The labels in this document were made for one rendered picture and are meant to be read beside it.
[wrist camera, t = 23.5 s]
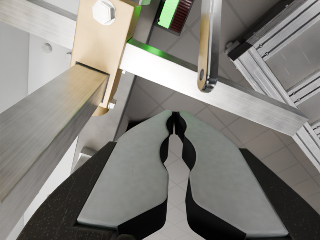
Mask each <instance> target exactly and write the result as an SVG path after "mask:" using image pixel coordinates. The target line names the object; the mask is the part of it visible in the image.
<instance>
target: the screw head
mask: <svg viewBox="0 0 320 240"><path fill-rule="evenodd" d="M92 10H93V18H94V19H95V20H97V21H98V22H99V23H101V24H103V25H110V24H112V23H113V22H114V21H115V19H116V9H115V7H114V5H113V4H112V3H111V2H110V1H108V0H98V1H97V2H96V3H95V5H94V6H92Z"/></svg>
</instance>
